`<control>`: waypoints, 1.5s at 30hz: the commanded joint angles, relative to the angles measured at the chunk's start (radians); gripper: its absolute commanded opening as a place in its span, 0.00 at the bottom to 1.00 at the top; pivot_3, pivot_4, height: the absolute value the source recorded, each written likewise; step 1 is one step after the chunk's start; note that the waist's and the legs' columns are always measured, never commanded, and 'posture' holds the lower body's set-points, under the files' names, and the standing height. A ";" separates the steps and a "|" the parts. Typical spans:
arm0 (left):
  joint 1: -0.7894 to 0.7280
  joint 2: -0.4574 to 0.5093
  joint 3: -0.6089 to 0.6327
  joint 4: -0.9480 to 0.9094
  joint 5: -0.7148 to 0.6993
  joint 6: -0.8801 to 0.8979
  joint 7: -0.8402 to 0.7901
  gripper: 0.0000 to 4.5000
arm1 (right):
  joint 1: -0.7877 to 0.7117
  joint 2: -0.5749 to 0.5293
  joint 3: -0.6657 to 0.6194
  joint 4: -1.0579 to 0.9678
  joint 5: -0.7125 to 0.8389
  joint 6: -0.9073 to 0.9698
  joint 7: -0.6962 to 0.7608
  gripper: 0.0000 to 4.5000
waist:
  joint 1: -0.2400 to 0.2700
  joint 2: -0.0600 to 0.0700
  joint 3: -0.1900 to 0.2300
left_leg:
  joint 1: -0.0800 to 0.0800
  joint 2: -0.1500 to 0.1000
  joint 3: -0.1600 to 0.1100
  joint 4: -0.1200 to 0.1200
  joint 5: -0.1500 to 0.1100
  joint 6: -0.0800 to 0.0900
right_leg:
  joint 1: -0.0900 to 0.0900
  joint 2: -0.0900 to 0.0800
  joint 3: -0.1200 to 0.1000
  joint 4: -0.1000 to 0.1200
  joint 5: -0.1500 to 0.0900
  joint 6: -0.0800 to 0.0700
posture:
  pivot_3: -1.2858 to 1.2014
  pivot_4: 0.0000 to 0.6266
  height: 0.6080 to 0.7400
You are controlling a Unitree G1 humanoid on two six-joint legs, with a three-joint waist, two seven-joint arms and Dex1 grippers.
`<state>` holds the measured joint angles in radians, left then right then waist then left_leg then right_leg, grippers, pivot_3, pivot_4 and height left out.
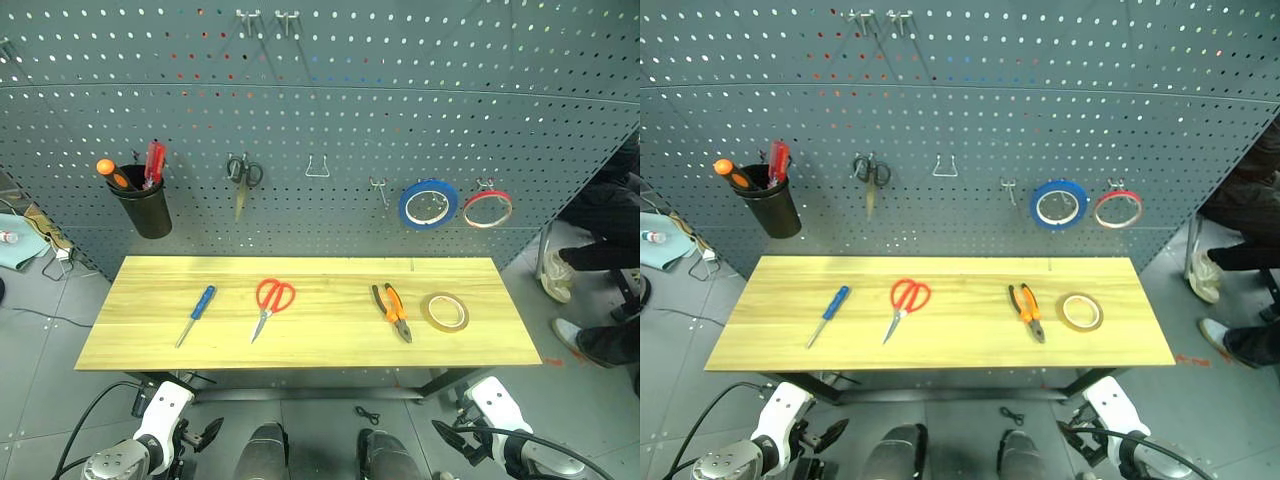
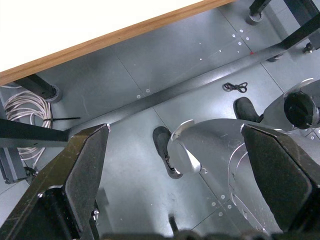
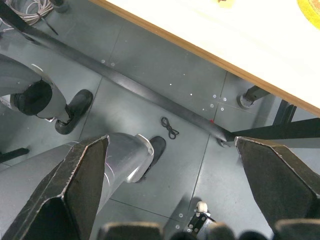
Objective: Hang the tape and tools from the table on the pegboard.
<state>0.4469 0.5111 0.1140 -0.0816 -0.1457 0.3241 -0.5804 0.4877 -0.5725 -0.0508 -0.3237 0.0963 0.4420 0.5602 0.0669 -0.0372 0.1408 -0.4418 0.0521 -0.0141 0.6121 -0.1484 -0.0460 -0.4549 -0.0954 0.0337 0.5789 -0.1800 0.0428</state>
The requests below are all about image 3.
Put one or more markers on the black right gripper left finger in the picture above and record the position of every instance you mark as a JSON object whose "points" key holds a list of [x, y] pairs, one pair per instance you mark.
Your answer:
{"points": [[50, 200]]}

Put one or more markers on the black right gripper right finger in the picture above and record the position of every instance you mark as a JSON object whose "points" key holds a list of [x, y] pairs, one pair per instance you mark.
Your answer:
{"points": [[282, 182]]}

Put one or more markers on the black flat floor bar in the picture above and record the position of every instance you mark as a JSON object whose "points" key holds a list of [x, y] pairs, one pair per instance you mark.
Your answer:
{"points": [[12, 153]]}

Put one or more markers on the white caster wheel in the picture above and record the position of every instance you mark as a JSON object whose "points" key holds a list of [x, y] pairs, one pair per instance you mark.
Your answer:
{"points": [[202, 207]]}

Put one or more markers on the grey table leg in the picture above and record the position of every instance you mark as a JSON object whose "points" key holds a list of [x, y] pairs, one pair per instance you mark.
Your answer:
{"points": [[251, 96]]}

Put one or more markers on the black robot left foot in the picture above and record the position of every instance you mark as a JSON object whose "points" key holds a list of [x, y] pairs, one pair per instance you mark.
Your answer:
{"points": [[75, 107]]}

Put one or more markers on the black robot foot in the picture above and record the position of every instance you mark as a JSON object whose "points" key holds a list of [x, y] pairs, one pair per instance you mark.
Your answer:
{"points": [[158, 147], [75, 107]]}

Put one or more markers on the silver robot left leg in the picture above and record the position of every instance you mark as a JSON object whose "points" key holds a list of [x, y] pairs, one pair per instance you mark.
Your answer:
{"points": [[27, 85]]}

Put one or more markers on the black robot right foot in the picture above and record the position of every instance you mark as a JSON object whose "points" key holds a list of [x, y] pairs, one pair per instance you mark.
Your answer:
{"points": [[158, 147]]}

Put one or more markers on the yellow round object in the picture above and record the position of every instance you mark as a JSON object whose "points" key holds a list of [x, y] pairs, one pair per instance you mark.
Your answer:
{"points": [[311, 11]]}

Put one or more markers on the black table frame bar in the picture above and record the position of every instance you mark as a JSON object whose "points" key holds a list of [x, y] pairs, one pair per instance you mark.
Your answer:
{"points": [[287, 130]]}

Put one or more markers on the black caster bracket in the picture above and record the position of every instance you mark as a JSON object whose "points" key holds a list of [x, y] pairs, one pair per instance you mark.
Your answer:
{"points": [[200, 221]]}

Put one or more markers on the black metal frame bar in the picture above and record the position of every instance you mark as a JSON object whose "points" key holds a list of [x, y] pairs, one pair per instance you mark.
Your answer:
{"points": [[130, 83]]}

